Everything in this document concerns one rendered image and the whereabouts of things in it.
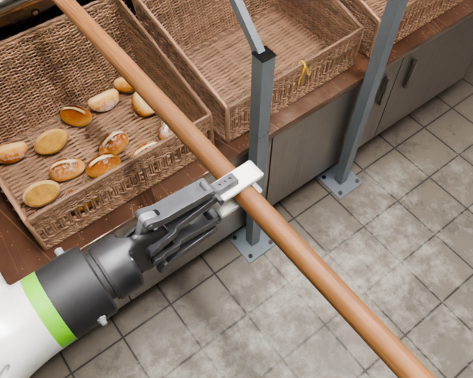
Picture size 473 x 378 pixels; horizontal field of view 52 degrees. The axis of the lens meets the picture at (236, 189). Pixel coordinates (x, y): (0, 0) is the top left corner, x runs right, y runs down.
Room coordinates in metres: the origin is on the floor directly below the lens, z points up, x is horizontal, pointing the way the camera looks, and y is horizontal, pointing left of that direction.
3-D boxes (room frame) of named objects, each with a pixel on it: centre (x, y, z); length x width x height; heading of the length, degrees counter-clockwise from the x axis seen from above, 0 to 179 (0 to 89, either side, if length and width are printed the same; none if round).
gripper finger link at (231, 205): (0.35, 0.00, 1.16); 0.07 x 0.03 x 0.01; 128
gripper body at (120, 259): (0.26, 0.12, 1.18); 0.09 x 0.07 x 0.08; 128
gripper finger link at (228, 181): (0.34, 0.02, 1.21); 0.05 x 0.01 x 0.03; 128
